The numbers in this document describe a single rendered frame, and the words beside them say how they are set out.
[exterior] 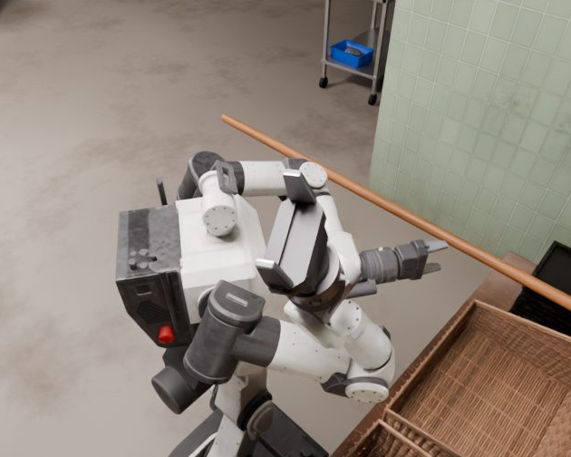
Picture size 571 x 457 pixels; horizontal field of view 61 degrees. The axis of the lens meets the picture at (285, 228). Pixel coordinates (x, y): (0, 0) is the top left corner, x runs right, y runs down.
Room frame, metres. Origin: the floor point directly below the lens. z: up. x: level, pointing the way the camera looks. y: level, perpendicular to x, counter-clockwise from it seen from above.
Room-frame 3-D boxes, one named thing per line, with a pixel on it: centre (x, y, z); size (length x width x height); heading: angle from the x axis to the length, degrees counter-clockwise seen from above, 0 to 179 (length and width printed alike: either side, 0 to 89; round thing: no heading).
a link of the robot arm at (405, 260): (0.80, -0.28, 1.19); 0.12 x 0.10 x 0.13; 102
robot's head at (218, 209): (0.71, 0.13, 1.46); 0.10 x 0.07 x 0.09; 12
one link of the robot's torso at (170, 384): (0.66, 0.20, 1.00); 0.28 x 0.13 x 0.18; 137
